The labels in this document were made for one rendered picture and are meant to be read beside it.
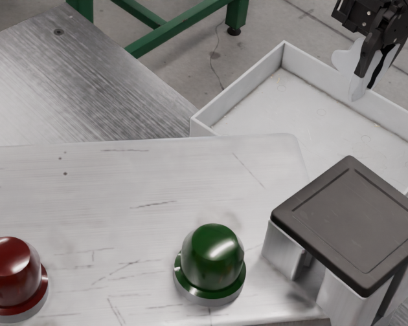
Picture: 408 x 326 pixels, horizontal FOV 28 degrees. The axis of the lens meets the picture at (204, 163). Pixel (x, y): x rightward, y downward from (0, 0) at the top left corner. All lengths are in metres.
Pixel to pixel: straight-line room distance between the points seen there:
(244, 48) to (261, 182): 2.38
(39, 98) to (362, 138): 0.50
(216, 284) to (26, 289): 0.06
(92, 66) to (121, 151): 1.01
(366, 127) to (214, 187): 0.81
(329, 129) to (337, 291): 0.83
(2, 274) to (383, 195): 0.14
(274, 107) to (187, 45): 1.58
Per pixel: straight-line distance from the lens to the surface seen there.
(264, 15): 2.86
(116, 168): 0.33
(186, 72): 2.59
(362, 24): 1.06
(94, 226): 0.31
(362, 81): 1.08
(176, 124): 1.25
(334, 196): 0.30
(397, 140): 1.11
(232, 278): 0.28
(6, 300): 0.28
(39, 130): 1.24
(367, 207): 0.30
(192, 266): 0.28
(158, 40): 2.41
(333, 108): 1.13
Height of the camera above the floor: 1.72
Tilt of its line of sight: 48 degrees down
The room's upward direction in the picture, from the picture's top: 8 degrees clockwise
